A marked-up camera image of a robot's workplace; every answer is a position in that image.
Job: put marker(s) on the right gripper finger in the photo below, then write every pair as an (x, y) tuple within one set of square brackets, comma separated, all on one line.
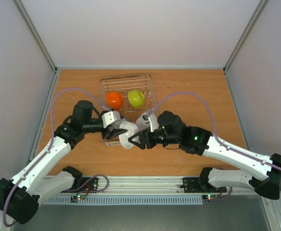
[(139, 144), (136, 137)]

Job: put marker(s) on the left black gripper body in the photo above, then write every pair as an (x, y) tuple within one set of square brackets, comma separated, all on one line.
[(88, 126)]

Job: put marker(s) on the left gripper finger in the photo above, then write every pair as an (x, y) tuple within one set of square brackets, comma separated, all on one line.
[(118, 131), (109, 136)]

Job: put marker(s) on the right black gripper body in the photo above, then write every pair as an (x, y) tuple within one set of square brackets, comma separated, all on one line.
[(146, 139)]

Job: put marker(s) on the grey patterned bowl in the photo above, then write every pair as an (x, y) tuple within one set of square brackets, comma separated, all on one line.
[(116, 124)]

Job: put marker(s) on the white bottom bowl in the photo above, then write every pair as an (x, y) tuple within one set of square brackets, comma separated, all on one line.
[(132, 129)]

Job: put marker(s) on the white bowl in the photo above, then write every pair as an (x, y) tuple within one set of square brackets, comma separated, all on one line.
[(132, 129), (142, 124)]

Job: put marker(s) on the orange bowl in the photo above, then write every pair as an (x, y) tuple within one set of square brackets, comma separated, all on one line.
[(114, 100)]

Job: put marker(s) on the green bowl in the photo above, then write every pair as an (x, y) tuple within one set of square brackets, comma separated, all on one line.
[(136, 98)]

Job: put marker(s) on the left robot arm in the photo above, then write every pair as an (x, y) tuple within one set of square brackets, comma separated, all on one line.
[(22, 195)]

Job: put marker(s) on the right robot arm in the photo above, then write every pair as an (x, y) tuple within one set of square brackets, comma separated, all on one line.
[(258, 172)]

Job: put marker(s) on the left small circuit board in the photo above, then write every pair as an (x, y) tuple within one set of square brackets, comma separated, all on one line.
[(78, 198)]

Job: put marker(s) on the small circuit board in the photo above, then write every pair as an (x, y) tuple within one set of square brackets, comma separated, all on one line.
[(209, 197), (78, 198)]

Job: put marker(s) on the right small circuit board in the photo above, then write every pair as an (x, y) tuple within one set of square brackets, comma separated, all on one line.
[(209, 197)]

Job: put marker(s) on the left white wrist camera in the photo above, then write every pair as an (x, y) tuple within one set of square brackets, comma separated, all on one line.
[(110, 117)]

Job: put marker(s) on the wire dish rack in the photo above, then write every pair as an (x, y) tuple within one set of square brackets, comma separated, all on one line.
[(144, 83)]

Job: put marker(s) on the aluminium front rail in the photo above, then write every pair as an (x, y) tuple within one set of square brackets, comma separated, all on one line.
[(140, 184)]

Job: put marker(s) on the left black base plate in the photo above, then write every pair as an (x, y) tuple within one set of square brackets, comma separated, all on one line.
[(87, 185)]

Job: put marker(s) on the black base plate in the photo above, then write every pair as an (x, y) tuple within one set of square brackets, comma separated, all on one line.
[(194, 185), (87, 185)]

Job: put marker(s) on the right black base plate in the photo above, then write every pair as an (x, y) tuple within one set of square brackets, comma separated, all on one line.
[(194, 185)]

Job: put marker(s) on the left aluminium frame post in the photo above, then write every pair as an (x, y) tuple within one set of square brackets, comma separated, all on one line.
[(21, 8)]

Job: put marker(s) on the aluminium frame post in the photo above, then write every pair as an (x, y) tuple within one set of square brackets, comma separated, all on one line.
[(21, 8), (247, 30)]

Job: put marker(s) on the grey slotted cable duct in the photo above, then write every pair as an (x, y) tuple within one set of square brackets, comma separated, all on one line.
[(126, 200)]

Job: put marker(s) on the right aluminium frame post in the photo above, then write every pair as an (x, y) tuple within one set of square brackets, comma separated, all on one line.
[(247, 30)]

